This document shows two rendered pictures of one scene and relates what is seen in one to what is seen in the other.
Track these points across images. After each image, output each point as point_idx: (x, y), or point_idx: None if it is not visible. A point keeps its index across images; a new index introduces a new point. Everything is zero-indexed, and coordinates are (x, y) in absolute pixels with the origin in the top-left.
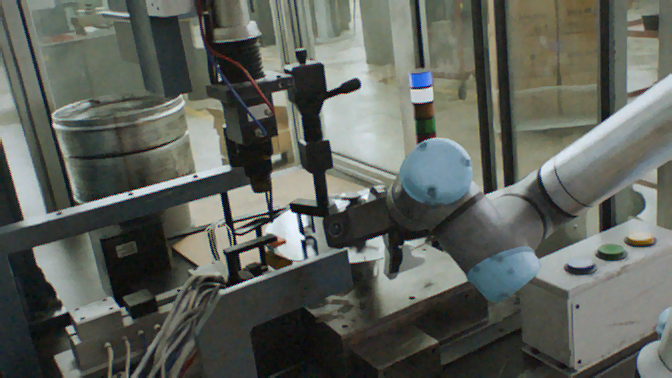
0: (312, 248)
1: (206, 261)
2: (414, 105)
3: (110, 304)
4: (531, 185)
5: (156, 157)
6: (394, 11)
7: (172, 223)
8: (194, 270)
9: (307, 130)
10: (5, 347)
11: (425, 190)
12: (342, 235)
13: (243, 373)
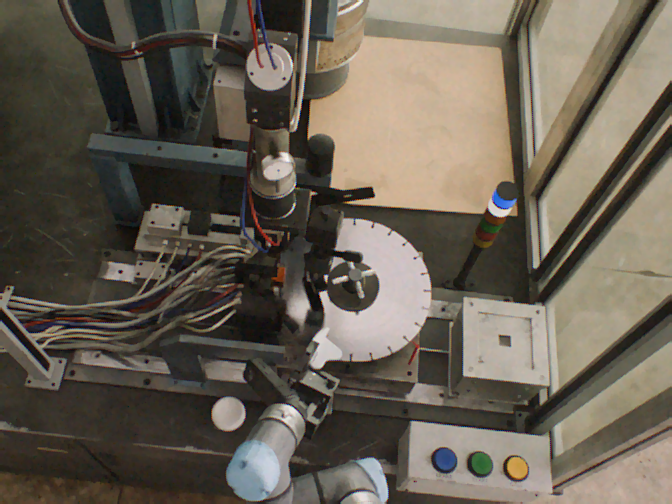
0: (298, 296)
1: None
2: (487, 208)
3: (175, 219)
4: (336, 495)
5: None
6: (598, 48)
7: (316, 85)
8: None
9: (314, 249)
10: (112, 200)
11: (229, 485)
12: (249, 381)
13: (190, 364)
